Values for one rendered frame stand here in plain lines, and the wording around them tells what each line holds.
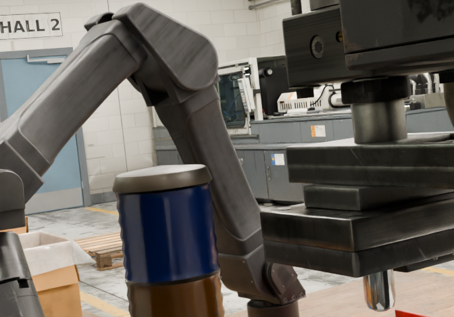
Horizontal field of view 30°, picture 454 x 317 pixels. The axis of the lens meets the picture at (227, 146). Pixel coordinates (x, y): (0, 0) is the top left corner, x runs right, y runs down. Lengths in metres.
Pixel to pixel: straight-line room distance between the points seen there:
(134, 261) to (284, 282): 0.67
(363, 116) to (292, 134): 8.37
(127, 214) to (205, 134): 0.62
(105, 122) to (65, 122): 11.18
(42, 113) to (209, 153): 0.21
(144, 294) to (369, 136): 0.29
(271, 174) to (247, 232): 8.43
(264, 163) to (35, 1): 4.17
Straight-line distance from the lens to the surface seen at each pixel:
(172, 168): 0.33
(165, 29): 0.90
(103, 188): 12.02
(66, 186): 11.83
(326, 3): 0.58
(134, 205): 0.32
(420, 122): 7.58
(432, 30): 0.47
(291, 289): 1.01
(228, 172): 0.96
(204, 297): 0.33
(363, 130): 0.59
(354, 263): 0.53
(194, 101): 0.93
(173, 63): 0.90
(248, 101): 9.45
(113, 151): 12.06
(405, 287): 1.38
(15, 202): 0.80
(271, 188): 9.45
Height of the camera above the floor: 1.22
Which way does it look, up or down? 3 degrees down
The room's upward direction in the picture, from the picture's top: 6 degrees counter-clockwise
